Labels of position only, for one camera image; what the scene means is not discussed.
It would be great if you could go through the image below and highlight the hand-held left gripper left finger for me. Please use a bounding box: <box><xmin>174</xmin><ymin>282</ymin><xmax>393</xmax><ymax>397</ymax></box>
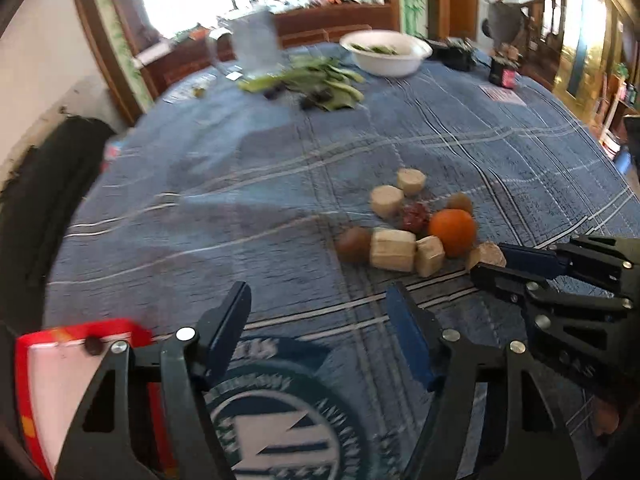
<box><xmin>54</xmin><ymin>281</ymin><xmax>252</xmax><ymax>480</ymax></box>

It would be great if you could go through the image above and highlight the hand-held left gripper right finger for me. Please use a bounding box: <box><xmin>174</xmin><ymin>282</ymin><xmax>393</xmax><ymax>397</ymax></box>
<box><xmin>386</xmin><ymin>282</ymin><xmax>583</xmax><ymax>480</ymax></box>

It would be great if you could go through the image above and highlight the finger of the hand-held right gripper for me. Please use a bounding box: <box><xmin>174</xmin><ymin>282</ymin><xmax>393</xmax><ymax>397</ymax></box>
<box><xmin>498</xmin><ymin>235</ymin><xmax>640</xmax><ymax>291</ymax></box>
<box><xmin>471</xmin><ymin>263</ymin><xmax>640</xmax><ymax>361</ymax></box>

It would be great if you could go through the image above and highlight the pale sugarcane chunk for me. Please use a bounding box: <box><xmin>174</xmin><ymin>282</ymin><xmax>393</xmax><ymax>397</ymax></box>
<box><xmin>396</xmin><ymin>167</ymin><xmax>427</xmax><ymax>197</ymax></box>
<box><xmin>370</xmin><ymin>228</ymin><xmax>417</xmax><ymax>273</ymax></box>
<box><xmin>415</xmin><ymin>235</ymin><xmax>446</xmax><ymax>278</ymax></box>
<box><xmin>466</xmin><ymin>241</ymin><xmax>507</xmax><ymax>272</ymax></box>
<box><xmin>370</xmin><ymin>185</ymin><xmax>405</xmax><ymax>219</ymax></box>

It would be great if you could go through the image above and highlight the orange mandarin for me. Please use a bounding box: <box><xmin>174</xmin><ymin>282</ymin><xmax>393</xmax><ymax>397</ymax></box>
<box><xmin>428</xmin><ymin>209</ymin><xmax>477</xmax><ymax>258</ymax></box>

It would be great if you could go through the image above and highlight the red rimmed cardboard tray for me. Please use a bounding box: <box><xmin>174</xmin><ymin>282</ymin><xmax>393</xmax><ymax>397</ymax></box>
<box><xmin>14</xmin><ymin>317</ymin><xmax>176</xmax><ymax>480</ymax></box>

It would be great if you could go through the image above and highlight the person's right hand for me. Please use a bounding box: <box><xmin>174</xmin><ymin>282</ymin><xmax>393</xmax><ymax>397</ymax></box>
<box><xmin>592</xmin><ymin>400</ymin><xmax>623</xmax><ymax>436</ymax></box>

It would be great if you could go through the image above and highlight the blue plaid tablecloth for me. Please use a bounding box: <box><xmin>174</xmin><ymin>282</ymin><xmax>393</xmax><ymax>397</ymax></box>
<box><xmin>42</xmin><ymin>42</ymin><xmax>640</xmax><ymax>480</ymax></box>

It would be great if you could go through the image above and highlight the pink and white card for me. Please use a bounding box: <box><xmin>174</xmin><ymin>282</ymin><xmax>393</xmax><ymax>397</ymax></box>
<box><xmin>479</xmin><ymin>85</ymin><xmax>528</xmax><ymax>107</ymax></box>

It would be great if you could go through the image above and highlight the small dark jar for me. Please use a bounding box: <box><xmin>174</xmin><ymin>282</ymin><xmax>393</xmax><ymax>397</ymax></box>
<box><xmin>489</xmin><ymin>55</ymin><xmax>518</xmax><ymax>88</ymax></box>

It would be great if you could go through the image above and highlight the black sofa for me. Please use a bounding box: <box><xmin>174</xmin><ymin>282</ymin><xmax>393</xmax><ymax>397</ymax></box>
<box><xmin>0</xmin><ymin>115</ymin><xmax>116</xmax><ymax>331</ymax></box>

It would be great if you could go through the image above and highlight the white bowl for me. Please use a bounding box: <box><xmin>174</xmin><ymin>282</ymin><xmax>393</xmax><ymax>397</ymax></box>
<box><xmin>339</xmin><ymin>30</ymin><xmax>433</xmax><ymax>77</ymax></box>

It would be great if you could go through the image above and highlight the pile of green bean pods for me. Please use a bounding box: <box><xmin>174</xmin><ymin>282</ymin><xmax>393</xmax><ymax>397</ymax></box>
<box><xmin>237</xmin><ymin>57</ymin><xmax>366</xmax><ymax>111</ymax></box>

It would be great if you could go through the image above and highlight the glass pitcher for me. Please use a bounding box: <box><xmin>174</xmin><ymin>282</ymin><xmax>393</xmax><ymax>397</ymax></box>
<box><xmin>207</xmin><ymin>7</ymin><xmax>286</xmax><ymax>78</ymax></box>

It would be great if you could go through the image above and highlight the wooden archway frame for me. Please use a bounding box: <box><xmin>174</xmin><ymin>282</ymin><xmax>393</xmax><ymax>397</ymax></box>
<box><xmin>67</xmin><ymin>0</ymin><xmax>481</xmax><ymax>126</ymax></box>

